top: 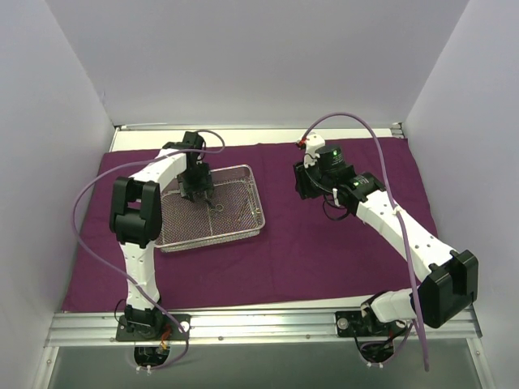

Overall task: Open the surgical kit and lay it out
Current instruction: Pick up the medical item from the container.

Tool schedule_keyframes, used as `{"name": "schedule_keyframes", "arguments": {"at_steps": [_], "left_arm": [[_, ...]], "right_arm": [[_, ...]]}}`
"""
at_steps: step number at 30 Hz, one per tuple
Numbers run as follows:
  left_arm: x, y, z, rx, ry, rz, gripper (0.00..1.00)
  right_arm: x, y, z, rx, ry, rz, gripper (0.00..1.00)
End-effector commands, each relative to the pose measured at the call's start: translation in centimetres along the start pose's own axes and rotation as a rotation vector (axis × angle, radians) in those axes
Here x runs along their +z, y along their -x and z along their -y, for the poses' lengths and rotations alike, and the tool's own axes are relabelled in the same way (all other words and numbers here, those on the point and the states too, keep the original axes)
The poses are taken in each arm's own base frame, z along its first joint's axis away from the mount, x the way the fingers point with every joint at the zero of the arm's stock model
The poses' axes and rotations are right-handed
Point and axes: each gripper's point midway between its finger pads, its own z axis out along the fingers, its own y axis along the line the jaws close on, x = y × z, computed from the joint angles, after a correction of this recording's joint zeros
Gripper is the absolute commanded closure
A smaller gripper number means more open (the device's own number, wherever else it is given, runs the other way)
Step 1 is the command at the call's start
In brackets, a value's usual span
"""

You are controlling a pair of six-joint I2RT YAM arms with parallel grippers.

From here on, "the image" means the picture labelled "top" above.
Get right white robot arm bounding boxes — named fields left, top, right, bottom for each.
left=294, top=162, right=478, bottom=335

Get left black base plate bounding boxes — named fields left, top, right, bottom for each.
left=115, top=312, right=191, bottom=342

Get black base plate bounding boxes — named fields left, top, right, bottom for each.
left=334, top=310, right=408, bottom=338
left=115, top=312, right=191, bottom=342

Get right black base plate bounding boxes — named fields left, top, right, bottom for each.
left=334, top=310, right=408, bottom=338

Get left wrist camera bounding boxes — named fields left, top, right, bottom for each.
left=181, top=131, right=205, bottom=150

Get steel clamp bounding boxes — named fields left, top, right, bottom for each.
left=204, top=196, right=224, bottom=212

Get aluminium front rail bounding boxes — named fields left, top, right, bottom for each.
left=44, top=303, right=483, bottom=348

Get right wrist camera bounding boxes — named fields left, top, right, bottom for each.
left=316, top=144, right=351, bottom=177

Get metal mesh instrument tray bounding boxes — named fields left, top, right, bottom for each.
left=155, top=165, right=265, bottom=253

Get purple surgical wrap cloth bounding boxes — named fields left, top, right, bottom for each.
left=60, top=136, right=459, bottom=314

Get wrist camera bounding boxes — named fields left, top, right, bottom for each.
left=181, top=131, right=205, bottom=150
left=316, top=144, right=351, bottom=177

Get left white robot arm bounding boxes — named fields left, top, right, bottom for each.
left=109, top=132, right=214, bottom=340

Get steel tweezers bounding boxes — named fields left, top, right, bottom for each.
left=238, top=199, right=251, bottom=223

